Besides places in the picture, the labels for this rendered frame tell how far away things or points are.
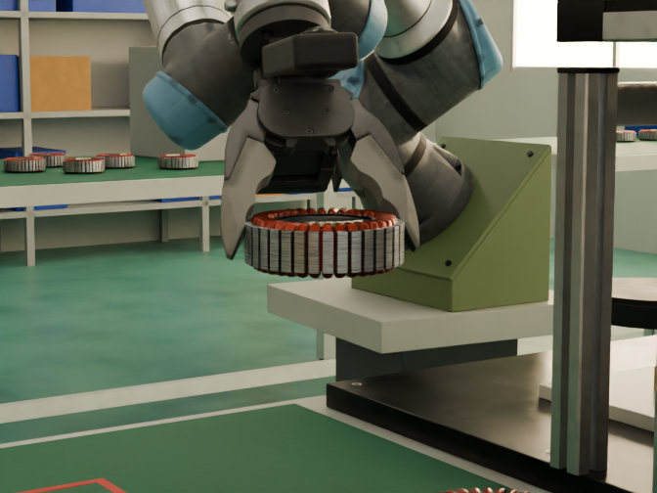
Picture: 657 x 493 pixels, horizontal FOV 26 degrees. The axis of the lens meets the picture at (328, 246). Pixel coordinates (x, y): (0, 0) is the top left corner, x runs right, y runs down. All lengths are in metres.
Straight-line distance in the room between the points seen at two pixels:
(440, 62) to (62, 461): 0.80
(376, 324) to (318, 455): 0.59
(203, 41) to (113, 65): 6.89
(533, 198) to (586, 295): 0.83
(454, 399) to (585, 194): 0.30
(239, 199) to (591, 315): 0.26
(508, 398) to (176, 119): 0.37
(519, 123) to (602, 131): 7.66
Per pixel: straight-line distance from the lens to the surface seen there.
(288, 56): 0.99
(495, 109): 8.83
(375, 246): 0.96
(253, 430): 1.20
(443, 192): 1.82
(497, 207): 1.79
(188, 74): 1.24
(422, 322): 1.72
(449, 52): 1.73
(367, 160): 1.03
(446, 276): 1.75
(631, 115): 1.02
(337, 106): 1.05
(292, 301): 1.90
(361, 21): 1.23
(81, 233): 8.12
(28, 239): 7.37
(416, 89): 1.75
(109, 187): 3.60
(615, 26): 0.94
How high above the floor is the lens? 1.06
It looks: 8 degrees down
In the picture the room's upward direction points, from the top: straight up
